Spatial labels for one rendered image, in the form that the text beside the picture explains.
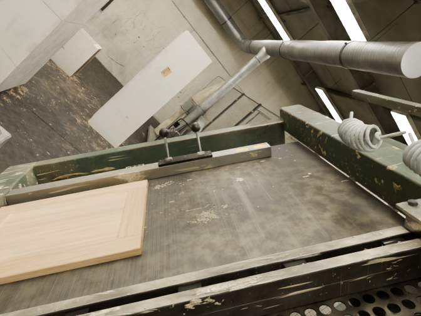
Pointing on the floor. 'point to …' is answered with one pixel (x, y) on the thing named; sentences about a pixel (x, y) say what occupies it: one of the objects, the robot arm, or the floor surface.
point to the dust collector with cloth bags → (185, 116)
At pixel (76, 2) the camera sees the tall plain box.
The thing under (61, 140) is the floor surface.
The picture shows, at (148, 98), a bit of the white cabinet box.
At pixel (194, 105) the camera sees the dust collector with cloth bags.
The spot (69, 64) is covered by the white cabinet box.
